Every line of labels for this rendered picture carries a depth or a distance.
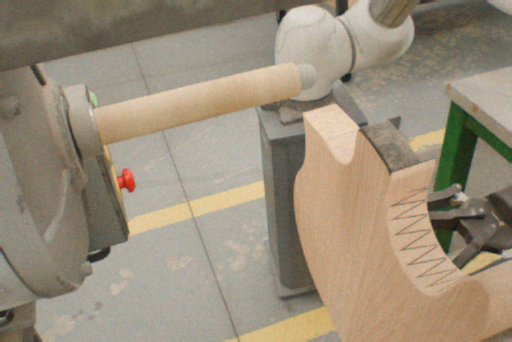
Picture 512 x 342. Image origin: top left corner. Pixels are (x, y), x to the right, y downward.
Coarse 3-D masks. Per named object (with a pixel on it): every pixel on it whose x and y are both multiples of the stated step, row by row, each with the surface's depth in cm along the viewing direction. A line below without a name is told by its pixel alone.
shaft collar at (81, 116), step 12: (72, 108) 41; (84, 108) 41; (72, 120) 40; (84, 120) 40; (72, 132) 40; (84, 132) 40; (96, 132) 41; (84, 144) 41; (96, 144) 41; (84, 156) 42
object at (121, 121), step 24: (264, 72) 45; (288, 72) 45; (168, 96) 43; (192, 96) 43; (216, 96) 43; (240, 96) 44; (264, 96) 45; (288, 96) 46; (96, 120) 41; (120, 120) 42; (144, 120) 42; (168, 120) 43; (192, 120) 44
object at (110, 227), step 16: (80, 96) 73; (96, 160) 67; (112, 160) 85; (96, 176) 68; (112, 176) 74; (96, 192) 70; (112, 192) 71; (96, 208) 71; (112, 208) 72; (96, 224) 73; (112, 224) 74; (96, 240) 75; (112, 240) 76; (96, 256) 81
